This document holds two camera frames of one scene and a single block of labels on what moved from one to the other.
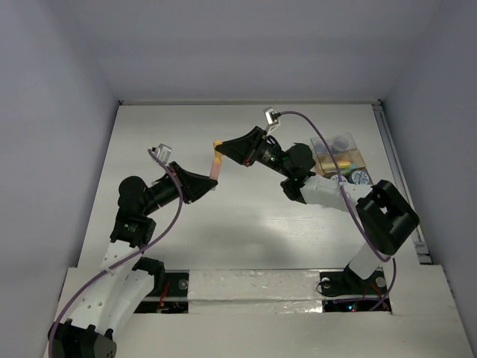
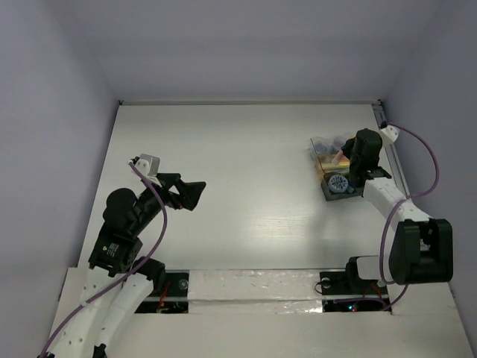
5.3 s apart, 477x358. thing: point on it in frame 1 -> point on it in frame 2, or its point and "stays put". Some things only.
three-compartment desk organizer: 352,168 stays put
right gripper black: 245,149 -> 347,148
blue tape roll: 335,177 stays put
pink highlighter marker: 216,168 -> 337,158
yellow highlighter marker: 340,164 stays put
